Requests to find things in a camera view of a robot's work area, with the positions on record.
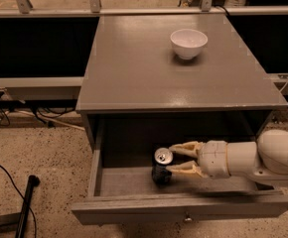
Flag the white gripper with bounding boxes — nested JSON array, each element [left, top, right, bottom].
[[166, 141, 230, 179]]

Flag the dark pepsi can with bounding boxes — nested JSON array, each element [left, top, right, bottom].
[[151, 148, 174, 184]]

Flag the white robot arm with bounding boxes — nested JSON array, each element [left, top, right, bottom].
[[166, 130, 288, 186]]

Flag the metal drawer knob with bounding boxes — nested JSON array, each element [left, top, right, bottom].
[[183, 215, 193, 223]]

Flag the grey open top drawer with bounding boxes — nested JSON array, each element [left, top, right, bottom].
[[71, 116, 288, 226]]

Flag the grey wooden cabinet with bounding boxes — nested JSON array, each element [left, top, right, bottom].
[[76, 14, 288, 149]]

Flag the white ceramic bowl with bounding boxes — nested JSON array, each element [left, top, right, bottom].
[[170, 29, 208, 60]]

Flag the grey lower shelf beam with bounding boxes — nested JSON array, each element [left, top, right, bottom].
[[0, 76, 82, 100]]

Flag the black metal stand leg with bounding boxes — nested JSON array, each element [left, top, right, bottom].
[[0, 175, 40, 238]]

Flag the grey horizontal rail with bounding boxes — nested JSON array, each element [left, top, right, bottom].
[[0, 5, 288, 18]]

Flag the cable bundle under beam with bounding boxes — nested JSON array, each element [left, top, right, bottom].
[[0, 90, 85, 131]]

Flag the black floor cable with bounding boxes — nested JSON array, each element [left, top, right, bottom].
[[0, 154, 38, 238]]

